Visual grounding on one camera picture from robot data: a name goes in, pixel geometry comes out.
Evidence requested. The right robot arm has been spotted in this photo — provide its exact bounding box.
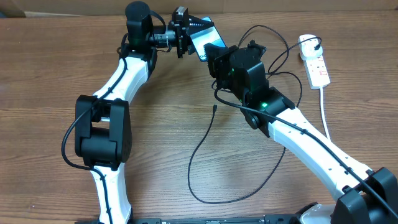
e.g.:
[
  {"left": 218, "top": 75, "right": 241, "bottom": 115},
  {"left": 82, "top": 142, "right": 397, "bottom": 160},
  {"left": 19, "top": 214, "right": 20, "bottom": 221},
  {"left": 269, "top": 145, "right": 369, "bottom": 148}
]
[{"left": 204, "top": 41, "right": 397, "bottom": 224}]

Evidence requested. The Samsung Galaxy smartphone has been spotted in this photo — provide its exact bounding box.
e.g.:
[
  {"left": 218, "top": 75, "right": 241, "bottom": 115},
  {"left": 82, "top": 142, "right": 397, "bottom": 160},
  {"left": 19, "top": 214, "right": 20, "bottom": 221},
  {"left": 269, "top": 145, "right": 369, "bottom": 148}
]
[{"left": 188, "top": 17, "right": 226, "bottom": 62}]

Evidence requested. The white charger plug adapter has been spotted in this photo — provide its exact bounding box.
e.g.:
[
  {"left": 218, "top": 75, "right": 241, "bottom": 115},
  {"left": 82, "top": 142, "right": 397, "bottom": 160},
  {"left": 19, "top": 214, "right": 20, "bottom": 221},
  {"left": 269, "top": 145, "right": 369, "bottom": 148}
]
[{"left": 298, "top": 34, "right": 323, "bottom": 60}]

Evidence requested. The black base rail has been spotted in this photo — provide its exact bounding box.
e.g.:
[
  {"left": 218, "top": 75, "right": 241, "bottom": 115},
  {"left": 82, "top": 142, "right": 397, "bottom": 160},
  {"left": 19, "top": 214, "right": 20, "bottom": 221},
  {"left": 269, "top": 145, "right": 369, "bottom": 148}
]
[{"left": 128, "top": 214, "right": 300, "bottom": 224}]

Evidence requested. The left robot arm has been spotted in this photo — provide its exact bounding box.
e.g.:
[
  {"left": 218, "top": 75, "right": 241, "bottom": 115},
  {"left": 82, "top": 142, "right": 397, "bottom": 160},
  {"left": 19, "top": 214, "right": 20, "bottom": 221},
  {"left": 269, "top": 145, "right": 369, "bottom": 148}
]
[{"left": 72, "top": 1, "right": 215, "bottom": 223}]

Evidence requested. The white power strip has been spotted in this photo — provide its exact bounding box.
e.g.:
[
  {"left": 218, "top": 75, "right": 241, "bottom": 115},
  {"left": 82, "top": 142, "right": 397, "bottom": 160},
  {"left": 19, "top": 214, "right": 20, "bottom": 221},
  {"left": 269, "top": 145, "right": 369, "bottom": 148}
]
[{"left": 304, "top": 56, "right": 331, "bottom": 90}]

